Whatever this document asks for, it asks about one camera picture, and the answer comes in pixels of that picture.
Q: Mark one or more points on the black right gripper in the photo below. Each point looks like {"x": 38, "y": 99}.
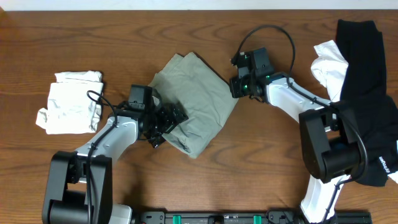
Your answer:
{"x": 234, "y": 88}

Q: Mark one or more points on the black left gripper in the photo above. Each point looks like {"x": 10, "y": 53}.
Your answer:
{"x": 173, "y": 117}

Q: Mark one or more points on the grey-green shorts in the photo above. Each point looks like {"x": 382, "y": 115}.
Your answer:
{"x": 205, "y": 98}

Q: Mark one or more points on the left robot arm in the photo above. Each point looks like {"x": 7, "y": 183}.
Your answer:
{"x": 80, "y": 183}

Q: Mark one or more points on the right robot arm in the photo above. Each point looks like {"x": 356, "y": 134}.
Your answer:
{"x": 332, "y": 149}

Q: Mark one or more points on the white garment on right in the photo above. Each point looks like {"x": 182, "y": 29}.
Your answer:
{"x": 329, "y": 68}

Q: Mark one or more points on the white folded garment on left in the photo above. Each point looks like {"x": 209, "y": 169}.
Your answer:
{"x": 69, "y": 110}

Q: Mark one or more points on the black garment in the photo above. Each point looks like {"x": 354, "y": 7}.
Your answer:
{"x": 365, "y": 88}

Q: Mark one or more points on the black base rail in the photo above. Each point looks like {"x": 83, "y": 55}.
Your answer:
{"x": 270, "y": 217}

